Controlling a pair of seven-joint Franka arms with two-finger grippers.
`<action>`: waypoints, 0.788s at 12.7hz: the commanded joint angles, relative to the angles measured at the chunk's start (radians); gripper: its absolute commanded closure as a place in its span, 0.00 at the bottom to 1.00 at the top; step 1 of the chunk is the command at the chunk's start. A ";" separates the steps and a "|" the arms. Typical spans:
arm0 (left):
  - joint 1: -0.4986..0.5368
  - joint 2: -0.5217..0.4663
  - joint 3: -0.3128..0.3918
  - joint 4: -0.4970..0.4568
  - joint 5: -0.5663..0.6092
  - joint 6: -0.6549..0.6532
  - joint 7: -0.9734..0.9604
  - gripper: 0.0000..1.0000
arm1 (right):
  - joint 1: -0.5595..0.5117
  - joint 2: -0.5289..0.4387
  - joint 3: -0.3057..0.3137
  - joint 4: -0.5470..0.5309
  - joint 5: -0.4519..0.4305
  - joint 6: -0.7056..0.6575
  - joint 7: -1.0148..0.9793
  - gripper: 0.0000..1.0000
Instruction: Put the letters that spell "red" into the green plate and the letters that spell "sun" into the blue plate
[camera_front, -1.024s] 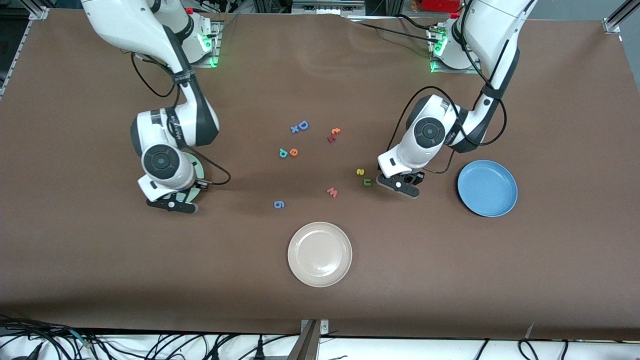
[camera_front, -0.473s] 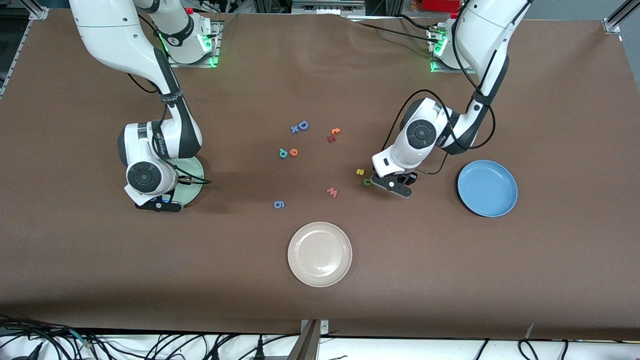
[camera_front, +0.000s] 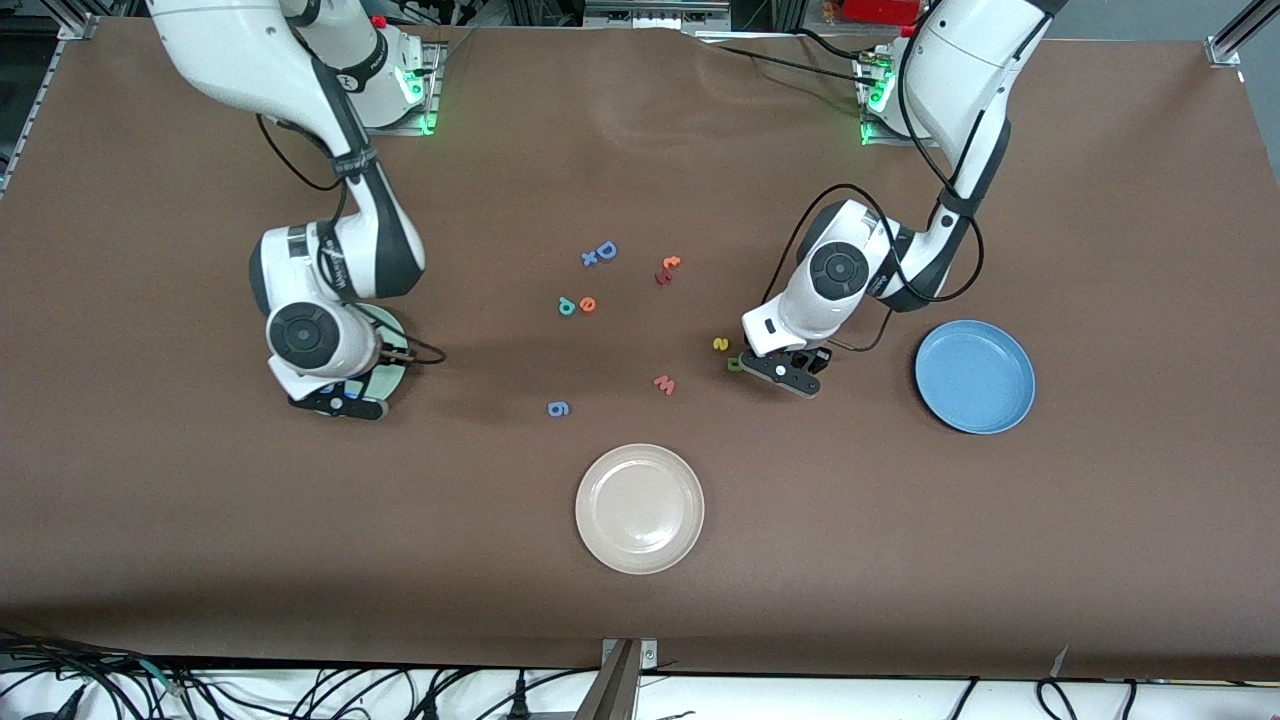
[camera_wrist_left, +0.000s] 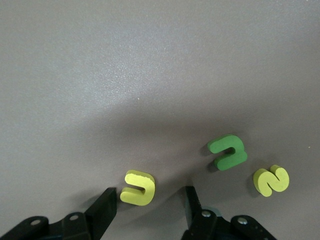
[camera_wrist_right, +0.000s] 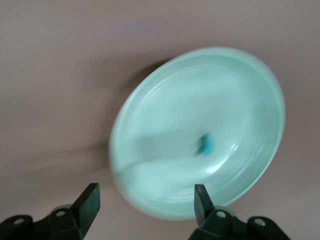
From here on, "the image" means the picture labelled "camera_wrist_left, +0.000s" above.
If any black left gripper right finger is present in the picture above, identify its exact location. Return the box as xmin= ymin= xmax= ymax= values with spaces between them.
xmin=181 ymin=185 xmax=278 ymax=240

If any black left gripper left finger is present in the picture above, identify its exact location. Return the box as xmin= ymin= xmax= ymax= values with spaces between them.
xmin=0 ymin=187 xmax=118 ymax=240

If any yellow foam letter u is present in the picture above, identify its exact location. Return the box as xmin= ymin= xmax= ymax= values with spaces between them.
xmin=119 ymin=169 xmax=156 ymax=207

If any green foam letter u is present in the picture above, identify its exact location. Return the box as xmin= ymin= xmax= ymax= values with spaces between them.
xmin=207 ymin=133 xmax=249 ymax=172

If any yellow foam letter s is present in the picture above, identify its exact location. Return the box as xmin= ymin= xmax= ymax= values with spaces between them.
xmin=252 ymin=164 xmax=290 ymax=198

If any brown table mat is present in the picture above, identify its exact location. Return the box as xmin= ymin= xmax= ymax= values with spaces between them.
xmin=0 ymin=0 xmax=320 ymax=240

